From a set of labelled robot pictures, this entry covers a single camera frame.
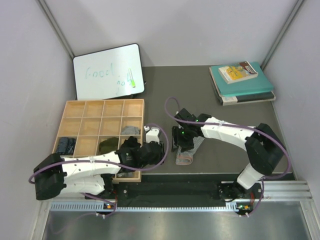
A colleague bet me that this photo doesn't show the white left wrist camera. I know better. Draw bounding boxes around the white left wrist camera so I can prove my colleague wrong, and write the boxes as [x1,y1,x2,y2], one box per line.
[143,126,160,144]

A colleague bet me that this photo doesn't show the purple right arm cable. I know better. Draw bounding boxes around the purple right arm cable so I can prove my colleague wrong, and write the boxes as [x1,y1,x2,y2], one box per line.
[164,96,292,218]

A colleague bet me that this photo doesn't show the dark blue rolled socks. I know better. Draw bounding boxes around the dark blue rolled socks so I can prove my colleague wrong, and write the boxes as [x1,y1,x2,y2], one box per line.
[55,137,77,156]

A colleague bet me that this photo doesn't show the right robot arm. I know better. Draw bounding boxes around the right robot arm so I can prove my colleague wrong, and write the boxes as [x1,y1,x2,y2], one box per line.
[172,108,288,200]

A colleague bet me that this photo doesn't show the green whiteboard marker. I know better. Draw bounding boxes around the green whiteboard marker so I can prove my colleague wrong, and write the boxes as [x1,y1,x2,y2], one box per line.
[128,68,136,88]

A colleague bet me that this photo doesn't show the yellow paperback book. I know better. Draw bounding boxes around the yellow paperback book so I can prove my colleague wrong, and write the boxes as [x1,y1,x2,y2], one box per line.
[218,61,259,84]

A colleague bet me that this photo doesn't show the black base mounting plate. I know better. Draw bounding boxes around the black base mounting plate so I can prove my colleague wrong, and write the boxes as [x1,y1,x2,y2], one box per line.
[97,173,262,208]

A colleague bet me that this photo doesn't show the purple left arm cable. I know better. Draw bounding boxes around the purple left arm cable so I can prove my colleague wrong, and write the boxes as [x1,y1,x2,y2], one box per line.
[28,123,170,218]

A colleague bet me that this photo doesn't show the white whiteboard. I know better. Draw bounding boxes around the white whiteboard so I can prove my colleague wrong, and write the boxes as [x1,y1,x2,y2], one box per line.
[73,43,145,101]

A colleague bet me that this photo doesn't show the light grey underwear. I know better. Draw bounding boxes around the light grey underwear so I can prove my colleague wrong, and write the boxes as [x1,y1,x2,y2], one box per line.
[121,125,141,136]

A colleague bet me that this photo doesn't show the wooden compartment tray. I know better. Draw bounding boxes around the wooden compartment tray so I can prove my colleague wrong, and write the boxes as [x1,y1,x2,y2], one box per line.
[44,98,146,183]

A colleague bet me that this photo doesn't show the grey striped boxer shorts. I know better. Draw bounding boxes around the grey striped boxer shorts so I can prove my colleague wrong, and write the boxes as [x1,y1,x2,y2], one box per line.
[175,136,205,166]

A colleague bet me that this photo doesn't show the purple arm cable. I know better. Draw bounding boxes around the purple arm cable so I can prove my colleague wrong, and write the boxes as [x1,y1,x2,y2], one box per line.
[28,123,170,218]
[164,96,292,218]

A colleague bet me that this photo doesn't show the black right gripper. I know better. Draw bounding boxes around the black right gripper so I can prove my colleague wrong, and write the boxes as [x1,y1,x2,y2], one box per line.
[172,126,195,153]

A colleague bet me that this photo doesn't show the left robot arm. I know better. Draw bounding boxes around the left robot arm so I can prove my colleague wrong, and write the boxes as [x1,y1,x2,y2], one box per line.
[29,141,168,201]

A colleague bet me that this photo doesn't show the black rolled garment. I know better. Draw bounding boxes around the black rolled garment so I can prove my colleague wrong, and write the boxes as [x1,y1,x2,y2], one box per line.
[120,136,141,149]

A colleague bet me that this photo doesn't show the green sports bra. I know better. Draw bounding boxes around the green sports bra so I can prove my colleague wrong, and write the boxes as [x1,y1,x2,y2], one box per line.
[98,137,119,155]

